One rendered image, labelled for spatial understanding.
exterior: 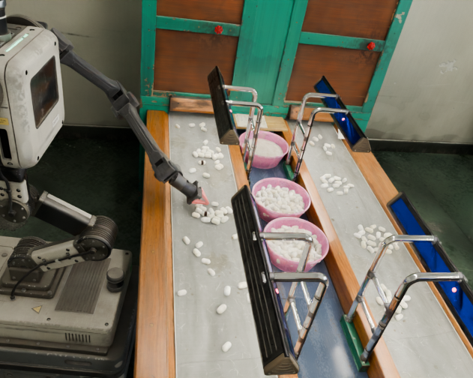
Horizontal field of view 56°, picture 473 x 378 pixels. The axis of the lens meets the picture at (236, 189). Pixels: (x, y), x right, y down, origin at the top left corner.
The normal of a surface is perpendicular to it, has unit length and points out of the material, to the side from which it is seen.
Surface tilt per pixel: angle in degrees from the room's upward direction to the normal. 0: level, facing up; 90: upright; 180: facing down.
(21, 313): 0
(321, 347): 0
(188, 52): 90
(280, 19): 90
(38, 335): 88
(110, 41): 90
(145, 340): 0
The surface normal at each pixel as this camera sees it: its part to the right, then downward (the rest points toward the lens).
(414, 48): 0.16, 0.60
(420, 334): 0.15, -0.79
